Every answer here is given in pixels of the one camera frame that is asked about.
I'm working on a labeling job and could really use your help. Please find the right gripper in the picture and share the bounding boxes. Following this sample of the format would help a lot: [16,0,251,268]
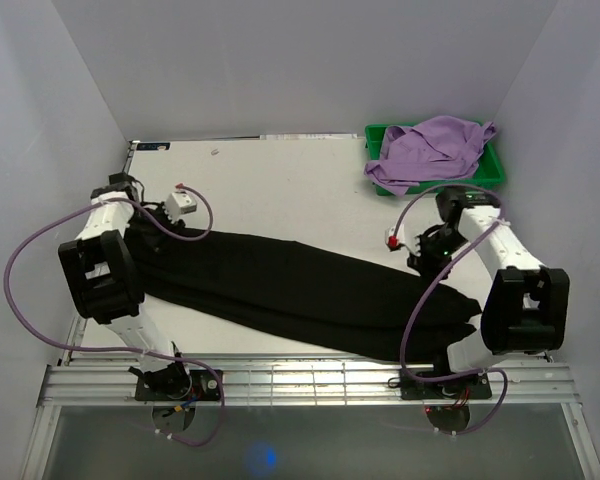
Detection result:
[406,227,469,286]

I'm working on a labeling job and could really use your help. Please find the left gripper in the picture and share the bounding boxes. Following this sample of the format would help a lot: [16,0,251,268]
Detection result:
[125,201,184,255]

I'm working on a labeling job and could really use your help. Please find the black trousers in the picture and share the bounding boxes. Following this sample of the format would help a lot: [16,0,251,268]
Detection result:
[124,214,481,362]

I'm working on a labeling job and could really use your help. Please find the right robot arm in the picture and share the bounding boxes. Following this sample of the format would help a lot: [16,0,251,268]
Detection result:
[407,183,570,397]

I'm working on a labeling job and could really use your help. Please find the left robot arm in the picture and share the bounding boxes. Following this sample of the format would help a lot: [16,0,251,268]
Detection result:
[58,173,192,400]

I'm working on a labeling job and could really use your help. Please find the purple trousers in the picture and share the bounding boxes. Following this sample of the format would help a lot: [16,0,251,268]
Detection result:
[364,115,497,196]

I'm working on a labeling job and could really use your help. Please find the blue label sticker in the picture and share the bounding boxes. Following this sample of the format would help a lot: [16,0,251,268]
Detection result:
[135,142,171,151]

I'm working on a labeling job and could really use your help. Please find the papers behind table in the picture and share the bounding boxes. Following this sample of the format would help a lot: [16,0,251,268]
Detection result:
[259,133,358,141]

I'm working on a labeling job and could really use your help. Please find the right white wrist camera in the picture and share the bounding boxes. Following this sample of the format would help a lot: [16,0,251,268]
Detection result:
[384,224,420,254]

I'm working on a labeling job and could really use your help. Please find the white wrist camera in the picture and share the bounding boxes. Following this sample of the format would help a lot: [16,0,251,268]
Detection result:
[163,184,198,223]
[384,224,420,254]

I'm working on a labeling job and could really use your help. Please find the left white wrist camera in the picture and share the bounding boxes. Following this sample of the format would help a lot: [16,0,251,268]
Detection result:
[163,184,198,223]

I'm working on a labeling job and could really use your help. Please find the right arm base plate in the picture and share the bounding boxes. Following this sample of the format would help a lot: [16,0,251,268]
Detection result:
[387,373,492,400]

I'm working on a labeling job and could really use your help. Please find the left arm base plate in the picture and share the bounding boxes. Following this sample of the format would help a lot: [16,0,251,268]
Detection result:
[133,370,220,402]

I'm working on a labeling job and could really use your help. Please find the aluminium frame rail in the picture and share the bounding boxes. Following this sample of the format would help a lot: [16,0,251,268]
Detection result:
[38,355,580,407]

